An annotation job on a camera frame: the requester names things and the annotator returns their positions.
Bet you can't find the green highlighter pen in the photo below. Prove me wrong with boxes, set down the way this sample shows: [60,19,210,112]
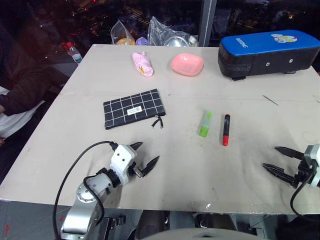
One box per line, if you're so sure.
[198,110,214,138]

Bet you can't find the purple small object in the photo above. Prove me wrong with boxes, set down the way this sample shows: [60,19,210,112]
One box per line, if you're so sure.
[135,36,150,47]

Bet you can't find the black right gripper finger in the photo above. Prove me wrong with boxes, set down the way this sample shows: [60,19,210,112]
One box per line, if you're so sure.
[274,146,307,159]
[262,162,298,186]

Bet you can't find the clear bag with metal bowl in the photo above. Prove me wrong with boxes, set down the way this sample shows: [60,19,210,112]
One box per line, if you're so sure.
[147,15,199,48]

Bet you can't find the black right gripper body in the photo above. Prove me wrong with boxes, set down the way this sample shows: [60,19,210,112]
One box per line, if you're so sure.
[290,159,315,189]

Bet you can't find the seated person in dark clothes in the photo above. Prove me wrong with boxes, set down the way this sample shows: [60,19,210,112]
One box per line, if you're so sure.
[0,21,71,177]

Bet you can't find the grey robot torso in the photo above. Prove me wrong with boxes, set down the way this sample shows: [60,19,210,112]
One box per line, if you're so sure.
[139,226,261,240]

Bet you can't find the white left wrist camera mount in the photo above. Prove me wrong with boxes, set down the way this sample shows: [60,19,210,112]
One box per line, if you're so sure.
[109,144,138,186]

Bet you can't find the plastic water bottle red cap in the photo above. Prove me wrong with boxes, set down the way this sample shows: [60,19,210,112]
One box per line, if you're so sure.
[65,41,84,65]

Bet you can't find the pink plastic bowl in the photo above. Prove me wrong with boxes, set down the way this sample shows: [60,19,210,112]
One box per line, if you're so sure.
[170,52,205,77]

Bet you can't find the black grid pencil pouch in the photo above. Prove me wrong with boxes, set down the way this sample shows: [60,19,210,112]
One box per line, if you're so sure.
[102,88,167,131]

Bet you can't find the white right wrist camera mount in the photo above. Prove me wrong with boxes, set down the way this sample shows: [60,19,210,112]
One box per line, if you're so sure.
[303,144,320,189]

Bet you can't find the pink folded pouch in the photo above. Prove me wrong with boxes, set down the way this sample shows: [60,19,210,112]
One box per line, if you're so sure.
[131,50,155,79]

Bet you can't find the grey metal window pillar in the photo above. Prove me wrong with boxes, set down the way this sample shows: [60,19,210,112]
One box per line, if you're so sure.
[198,0,215,48]

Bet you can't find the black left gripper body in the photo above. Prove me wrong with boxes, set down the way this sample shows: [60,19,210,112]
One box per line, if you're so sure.
[125,161,147,180]

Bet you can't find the clear bag with orange contents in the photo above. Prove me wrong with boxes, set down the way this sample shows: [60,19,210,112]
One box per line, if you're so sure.
[110,19,137,47]

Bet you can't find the blue black boxing pad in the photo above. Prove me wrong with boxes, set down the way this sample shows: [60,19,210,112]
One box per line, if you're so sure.
[217,29,320,82]

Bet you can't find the dark rounded shape under table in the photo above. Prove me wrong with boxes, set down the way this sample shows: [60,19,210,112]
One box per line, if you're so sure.
[138,210,171,239]
[194,212,236,231]

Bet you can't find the red black marker pen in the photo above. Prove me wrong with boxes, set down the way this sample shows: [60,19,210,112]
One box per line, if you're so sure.
[222,113,232,147]

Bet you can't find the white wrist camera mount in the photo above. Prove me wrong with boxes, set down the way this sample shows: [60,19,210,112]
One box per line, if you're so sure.
[109,144,138,186]
[303,144,320,189]

